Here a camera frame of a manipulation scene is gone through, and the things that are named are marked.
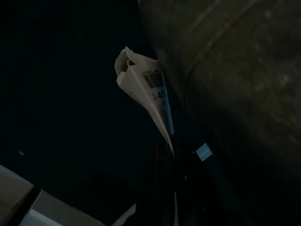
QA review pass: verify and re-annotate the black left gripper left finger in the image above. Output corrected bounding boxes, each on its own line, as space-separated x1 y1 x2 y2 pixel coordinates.
138 138 176 226

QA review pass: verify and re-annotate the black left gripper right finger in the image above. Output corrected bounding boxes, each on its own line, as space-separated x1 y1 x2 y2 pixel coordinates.
174 134 228 226

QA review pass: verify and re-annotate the white barcode paper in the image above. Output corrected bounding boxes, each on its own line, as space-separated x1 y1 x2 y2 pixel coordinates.
114 46 176 158

